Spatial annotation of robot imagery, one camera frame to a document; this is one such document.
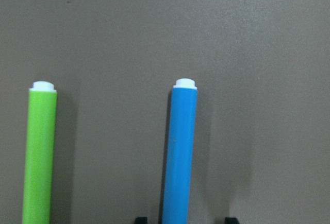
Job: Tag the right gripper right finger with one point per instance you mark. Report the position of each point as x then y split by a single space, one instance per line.
231 220

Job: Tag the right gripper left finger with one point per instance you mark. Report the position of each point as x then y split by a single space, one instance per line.
141 220

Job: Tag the blue marker pen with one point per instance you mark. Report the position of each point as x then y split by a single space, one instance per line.
180 150

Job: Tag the green marker pen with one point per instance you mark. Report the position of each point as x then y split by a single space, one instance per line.
41 117

